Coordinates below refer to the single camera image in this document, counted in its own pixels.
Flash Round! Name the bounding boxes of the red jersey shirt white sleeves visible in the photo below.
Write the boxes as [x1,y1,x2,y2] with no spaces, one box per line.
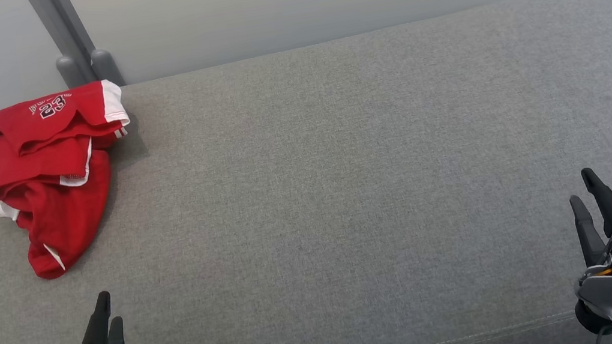
[0,77,152,287]

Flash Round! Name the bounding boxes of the grey fabric sofa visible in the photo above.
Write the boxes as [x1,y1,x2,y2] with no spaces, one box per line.
[0,0,612,344]

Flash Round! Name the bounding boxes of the grey partition post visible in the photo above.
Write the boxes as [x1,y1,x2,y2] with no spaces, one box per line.
[26,0,127,98]

